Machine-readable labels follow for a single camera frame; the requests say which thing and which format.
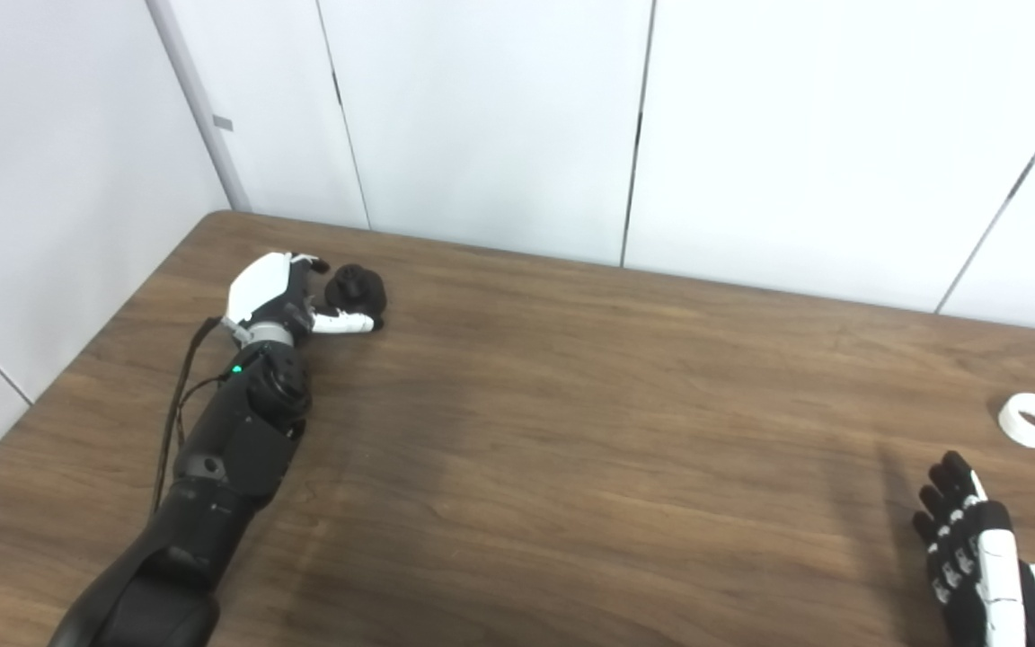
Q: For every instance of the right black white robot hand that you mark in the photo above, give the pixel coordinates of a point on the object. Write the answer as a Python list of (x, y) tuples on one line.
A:
[(998, 575)]

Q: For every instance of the grey wall corner strip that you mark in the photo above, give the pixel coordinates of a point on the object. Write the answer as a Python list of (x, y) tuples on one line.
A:
[(203, 108)]

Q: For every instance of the round black plastic part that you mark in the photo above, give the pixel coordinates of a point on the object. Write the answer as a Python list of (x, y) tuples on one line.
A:
[(360, 288)]

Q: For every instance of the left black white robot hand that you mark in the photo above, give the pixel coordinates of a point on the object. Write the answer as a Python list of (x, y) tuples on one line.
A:
[(257, 283)]

